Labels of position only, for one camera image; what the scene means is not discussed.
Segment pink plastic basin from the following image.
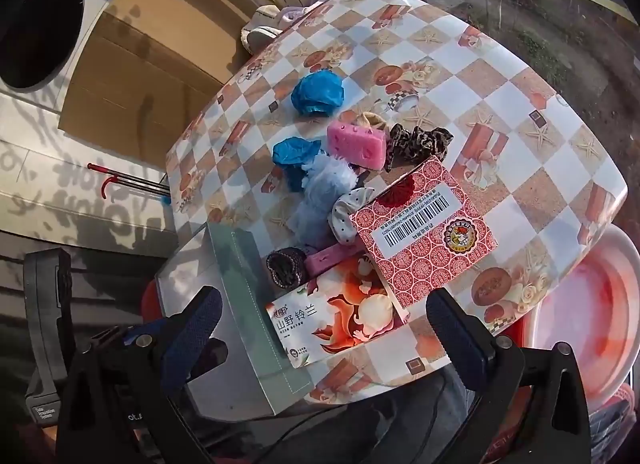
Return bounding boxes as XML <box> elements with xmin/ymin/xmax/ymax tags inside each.
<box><xmin>530</xmin><ymin>229</ymin><xmax>640</xmax><ymax>405</ymax></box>

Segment red patterned box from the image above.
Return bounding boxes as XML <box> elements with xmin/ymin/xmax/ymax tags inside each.
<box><xmin>348</xmin><ymin>155</ymin><xmax>499</xmax><ymax>310</ymax></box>

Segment red handled mop pole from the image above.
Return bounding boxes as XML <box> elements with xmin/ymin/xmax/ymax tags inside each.
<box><xmin>87</xmin><ymin>162</ymin><xmax>171</xmax><ymax>205</ymax></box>

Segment small blue shoe cover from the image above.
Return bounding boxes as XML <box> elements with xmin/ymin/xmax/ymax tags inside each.
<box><xmin>272</xmin><ymin>138</ymin><xmax>323</xmax><ymax>192</ymax></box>

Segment red plastic stool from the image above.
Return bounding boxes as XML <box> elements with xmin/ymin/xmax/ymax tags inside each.
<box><xmin>141</xmin><ymin>286</ymin><xmax>162</xmax><ymax>317</ymax></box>

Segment white polka dot scrunchie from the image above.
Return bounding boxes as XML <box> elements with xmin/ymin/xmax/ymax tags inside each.
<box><xmin>327</xmin><ymin>188</ymin><xmax>376</xmax><ymax>245</ymax></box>

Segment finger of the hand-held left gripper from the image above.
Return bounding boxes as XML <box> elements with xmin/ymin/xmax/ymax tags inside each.
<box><xmin>107</xmin><ymin>320</ymin><xmax>168</xmax><ymax>347</ymax></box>

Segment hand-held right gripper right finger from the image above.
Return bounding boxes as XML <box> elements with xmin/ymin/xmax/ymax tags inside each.
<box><xmin>426</xmin><ymin>288</ymin><xmax>593</xmax><ymax>464</ymax></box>

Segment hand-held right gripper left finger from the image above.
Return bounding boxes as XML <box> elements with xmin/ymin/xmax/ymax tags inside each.
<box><xmin>57</xmin><ymin>286</ymin><xmax>223</xmax><ymax>464</ymax></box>

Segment grey cardboard box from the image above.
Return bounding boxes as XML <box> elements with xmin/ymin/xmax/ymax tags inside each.
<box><xmin>155</xmin><ymin>221</ymin><xmax>313</xmax><ymax>417</ymax></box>

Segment grey glitter edged scrunchie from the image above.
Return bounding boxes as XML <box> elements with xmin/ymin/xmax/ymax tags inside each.
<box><xmin>266</xmin><ymin>246</ymin><xmax>308</xmax><ymax>290</ymax></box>

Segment person's grey pants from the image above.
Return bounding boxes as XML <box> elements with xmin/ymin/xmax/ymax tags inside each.
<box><xmin>280</xmin><ymin>369</ymin><xmax>481</xmax><ymax>464</ymax></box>

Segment large pink sponge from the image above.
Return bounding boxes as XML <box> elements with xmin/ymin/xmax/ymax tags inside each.
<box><xmin>327</xmin><ymin>121</ymin><xmax>387</xmax><ymax>170</ymax></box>

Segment checkered printed tablecloth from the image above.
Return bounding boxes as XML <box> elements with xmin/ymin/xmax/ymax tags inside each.
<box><xmin>165</xmin><ymin>0</ymin><xmax>628</xmax><ymax>402</ymax></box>

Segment beige shoes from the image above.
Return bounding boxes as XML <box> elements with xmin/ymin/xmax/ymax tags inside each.
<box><xmin>241</xmin><ymin>6</ymin><xmax>288</xmax><ymax>52</ymax></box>

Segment leopard print scrunchie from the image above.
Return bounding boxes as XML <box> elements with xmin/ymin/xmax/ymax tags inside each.
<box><xmin>387</xmin><ymin>124</ymin><xmax>453</xmax><ymax>167</ymax></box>

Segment light blue fluffy scrunchie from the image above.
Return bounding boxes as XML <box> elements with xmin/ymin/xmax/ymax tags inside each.
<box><xmin>290</xmin><ymin>154</ymin><xmax>358</xmax><ymax>250</ymax></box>

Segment white washing machine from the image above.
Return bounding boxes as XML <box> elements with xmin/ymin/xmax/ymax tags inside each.
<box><xmin>0</xmin><ymin>0</ymin><xmax>151</xmax><ymax>95</ymax></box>

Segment pink ribbon strip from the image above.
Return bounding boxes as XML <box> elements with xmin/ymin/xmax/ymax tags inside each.
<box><xmin>305</xmin><ymin>244</ymin><xmax>358</xmax><ymax>277</ymax></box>

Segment floral tissue pack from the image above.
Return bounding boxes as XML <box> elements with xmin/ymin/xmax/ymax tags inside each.
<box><xmin>265</xmin><ymin>254</ymin><xmax>411</xmax><ymax>370</ymax></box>

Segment brown cardboard sheet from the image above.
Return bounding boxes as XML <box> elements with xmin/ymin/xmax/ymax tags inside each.
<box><xmin>59</xmin><ymin>0</ymin><xmax>296</xmax><ymax>137</ymax></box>

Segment large blue shoe cover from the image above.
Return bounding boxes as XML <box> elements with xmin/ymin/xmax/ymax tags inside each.
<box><xmin>291</xmin><ymin>71</ymin><xmax>346</xmax><ymax>117</ymax></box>

